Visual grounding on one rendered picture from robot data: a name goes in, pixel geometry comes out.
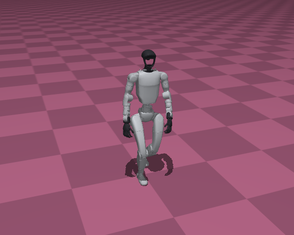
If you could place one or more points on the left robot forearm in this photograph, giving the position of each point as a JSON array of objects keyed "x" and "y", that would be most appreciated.
[{"x": 168, "y": 103}]

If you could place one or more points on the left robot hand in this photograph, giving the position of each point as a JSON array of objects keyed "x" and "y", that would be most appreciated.
[{"x": 169, "y": 123}]

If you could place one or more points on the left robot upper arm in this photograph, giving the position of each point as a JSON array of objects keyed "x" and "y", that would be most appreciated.
[{"x": 165, "y": 84}]

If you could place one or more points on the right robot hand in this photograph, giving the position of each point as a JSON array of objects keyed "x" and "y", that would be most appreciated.
[{"x": 126, "y": 128}]

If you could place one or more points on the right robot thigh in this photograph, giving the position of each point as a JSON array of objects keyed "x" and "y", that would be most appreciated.
[{"x": 137, "y": 128}]

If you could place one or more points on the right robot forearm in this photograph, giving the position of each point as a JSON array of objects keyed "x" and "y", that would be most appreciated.
[{"x": 126, "y": 107}]

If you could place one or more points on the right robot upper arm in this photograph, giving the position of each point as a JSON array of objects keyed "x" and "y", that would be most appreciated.
[{"x": 131, "y": 79}]

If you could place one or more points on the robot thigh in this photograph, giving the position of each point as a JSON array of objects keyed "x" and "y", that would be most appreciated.
[
  {"x": 137, "y": 128},
  {"x": 157, "y": 132}
]

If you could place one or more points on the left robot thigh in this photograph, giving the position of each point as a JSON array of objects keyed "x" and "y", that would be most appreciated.
[{"x": 157, "y": 132}]

